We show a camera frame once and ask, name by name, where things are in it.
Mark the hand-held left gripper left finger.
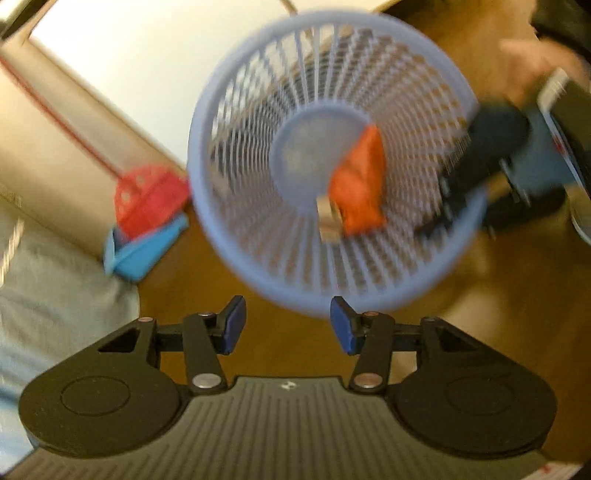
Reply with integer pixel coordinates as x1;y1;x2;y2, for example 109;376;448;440
98;295;247;395

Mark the blue plastic mesh basket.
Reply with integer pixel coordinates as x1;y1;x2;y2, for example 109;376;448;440
187;10;488;319

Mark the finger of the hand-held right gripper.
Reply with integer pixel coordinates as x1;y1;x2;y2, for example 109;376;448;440
416;159;497;238

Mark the orange snack packet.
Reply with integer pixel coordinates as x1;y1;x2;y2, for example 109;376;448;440
329;124;387;234

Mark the blue lace-trimmed bed skirt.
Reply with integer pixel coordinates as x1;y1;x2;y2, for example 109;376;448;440
0;203;141;462

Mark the blue dustpan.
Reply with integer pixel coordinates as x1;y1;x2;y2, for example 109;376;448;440
102;215;190;282

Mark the red long-handled brush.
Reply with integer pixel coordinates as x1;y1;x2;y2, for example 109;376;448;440
0;58;190;241

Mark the small beige cardboard piece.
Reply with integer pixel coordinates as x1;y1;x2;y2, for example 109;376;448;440
316;195;345;243

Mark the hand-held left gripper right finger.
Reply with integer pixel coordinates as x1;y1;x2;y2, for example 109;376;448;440
330;296;481;395

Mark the person's right hand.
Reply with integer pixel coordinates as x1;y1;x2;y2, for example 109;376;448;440
501;38;587;109

